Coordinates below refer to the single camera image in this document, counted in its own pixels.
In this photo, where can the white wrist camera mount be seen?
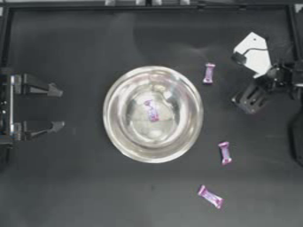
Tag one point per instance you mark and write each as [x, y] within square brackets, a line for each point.
[257, 62]

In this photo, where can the purple candy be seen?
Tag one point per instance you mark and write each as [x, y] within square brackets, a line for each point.
[152, 111]
[210, 74]
[225, 153]
[212, 197]

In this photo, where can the steel bowl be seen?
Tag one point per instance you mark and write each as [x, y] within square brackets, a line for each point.
[118, 118]

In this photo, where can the grey frame bracket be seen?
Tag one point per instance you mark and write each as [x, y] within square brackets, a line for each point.
[157, 2]
[141, 2]
[110, 2]

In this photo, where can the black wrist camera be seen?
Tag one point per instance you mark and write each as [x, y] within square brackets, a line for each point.
[238, 59]

